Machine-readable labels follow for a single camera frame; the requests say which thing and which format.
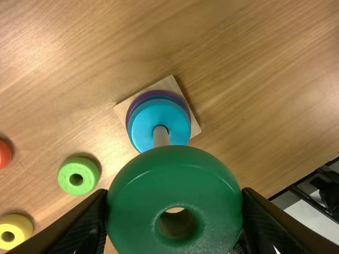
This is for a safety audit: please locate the dark green ring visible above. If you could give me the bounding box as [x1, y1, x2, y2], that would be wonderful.
[105, 144, 244, 254]

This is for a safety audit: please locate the wooden peg base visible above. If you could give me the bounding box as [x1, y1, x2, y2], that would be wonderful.
[112, 74, 203, 149]

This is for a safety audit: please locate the yellow ring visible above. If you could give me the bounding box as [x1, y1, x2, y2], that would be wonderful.
[0, 213, 34, 251]

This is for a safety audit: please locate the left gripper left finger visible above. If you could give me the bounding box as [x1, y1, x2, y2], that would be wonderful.
[5, 188, 110, 254]

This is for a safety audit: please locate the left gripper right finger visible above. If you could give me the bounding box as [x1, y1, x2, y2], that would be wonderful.
[234, 187, 339, 254]

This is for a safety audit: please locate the purple ring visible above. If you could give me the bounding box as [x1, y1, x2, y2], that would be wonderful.
[125, 89, 190, 133]

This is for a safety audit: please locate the light green ring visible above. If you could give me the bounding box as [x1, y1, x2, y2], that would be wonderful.
[57, 157, 101, 196]

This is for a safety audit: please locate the light blue ring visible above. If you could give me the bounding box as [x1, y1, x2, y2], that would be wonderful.
[130, 102, 190, 155]

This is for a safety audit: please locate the orange ring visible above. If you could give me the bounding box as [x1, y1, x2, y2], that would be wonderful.
[0, 139, 13, 170]

